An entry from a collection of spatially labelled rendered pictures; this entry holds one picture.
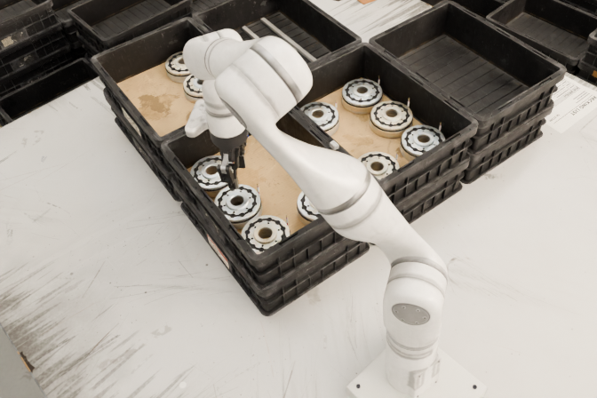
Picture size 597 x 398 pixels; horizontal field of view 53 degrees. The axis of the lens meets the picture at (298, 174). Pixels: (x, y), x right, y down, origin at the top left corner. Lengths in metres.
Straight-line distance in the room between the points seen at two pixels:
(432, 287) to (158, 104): 0.95
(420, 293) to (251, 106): 0.39
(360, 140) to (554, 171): 0.51
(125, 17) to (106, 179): 1.12
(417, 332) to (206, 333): 0.51
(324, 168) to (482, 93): 0.89
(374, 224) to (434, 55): 0.95
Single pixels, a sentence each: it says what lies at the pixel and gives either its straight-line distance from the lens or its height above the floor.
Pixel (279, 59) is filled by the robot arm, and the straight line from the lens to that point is 0.73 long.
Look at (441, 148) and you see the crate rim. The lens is 1.32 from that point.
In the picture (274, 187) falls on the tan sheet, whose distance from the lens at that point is 1.36.
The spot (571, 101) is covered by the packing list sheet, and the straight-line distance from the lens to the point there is 1.86.
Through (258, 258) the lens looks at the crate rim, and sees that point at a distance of 1.13.
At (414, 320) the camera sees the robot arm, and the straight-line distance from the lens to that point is 0.97.
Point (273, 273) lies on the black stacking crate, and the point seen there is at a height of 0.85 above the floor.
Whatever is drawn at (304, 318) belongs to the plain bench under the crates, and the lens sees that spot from 1.32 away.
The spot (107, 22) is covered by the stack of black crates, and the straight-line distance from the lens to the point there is 2.64.
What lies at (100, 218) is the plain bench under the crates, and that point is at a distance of 1.58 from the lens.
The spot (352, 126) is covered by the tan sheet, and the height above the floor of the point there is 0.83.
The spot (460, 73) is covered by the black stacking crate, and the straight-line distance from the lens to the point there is 1.68.
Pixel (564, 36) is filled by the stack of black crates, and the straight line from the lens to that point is 2.69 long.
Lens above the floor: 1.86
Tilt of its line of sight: 48 degrees down
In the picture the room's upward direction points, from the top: 4 degrees counter-clockwise
